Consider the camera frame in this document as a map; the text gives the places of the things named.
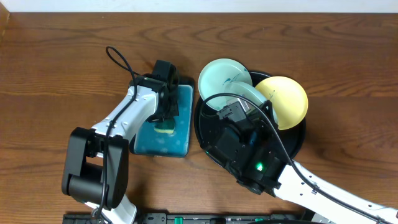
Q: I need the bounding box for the light blue plate front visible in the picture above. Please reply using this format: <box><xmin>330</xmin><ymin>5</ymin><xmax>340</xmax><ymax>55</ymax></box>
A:
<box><xmin>224</xmin><ymin>81</ymin><xmax>267</xmax><ymax>113</ymax></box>

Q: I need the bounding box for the green yellow sponge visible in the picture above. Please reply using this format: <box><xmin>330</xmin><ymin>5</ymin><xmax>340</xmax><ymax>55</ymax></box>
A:
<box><xmin>154</xmin><ymin>118</ymin><xmax>175</xmax><ymax>134</ymax></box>

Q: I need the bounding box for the black rectangular tray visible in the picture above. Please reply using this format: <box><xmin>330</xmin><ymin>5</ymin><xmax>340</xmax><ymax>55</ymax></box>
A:
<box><xmin>129</xmin><ymin>76</ymin><xmax>196</xmax><ymax>158</ymax></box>

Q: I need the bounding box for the light blue plate upper left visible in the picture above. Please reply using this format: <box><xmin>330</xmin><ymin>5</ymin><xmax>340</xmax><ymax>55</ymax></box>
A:
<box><xmin>198</xmin><ymin>58</ymin><xmax>252</xmax><ymax>100</ymax></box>

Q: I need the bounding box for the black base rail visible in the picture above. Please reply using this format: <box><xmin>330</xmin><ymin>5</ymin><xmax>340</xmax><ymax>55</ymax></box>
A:
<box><xmin>62</xmin><ymin>204</ymin><xmax>315</xmax><ymax>224</ymax></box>

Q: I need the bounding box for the black round tray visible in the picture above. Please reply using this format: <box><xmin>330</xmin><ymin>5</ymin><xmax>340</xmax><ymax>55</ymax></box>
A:
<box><xmin>193</xmin><ymin>71</ymin><xmax>307</xmax><ymax>170</ymax></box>

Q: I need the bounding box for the light blue plate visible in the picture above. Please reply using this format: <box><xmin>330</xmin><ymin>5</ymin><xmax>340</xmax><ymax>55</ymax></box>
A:
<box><xmin>198</xmin><ymin>58</ymin><xmax>252</xmax><ymax>100</ymax></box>
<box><xmin>224</xmin><ymin>81</ymin><xmax>267</xmax><ymax>113</ymax></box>

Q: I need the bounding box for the blue water basin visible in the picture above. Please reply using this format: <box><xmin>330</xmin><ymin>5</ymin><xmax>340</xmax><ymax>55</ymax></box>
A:
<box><xmin>133</xmin><ymin>84</ymin><xmax>194</xmax><ymax>157</ymax></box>

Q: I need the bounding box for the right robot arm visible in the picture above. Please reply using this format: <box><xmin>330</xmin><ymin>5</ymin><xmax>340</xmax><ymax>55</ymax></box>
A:
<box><xmin>195</xmin><ymin>98</ymin><xmax>397</xmax><ymax>223</ymax></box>

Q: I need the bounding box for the yellow plate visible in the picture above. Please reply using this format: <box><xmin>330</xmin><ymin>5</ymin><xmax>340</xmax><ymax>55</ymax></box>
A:
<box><xmin>255</xmin><ymin>76</ymin><xmax>308</xmax><ymax>130</ymax></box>

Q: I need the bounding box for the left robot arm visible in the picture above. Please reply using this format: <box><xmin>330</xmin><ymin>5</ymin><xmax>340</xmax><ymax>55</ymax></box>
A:
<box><xmin>62</xmin><ymin>74</ymin><xmax>180</xmax><ymax>223</ymax></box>

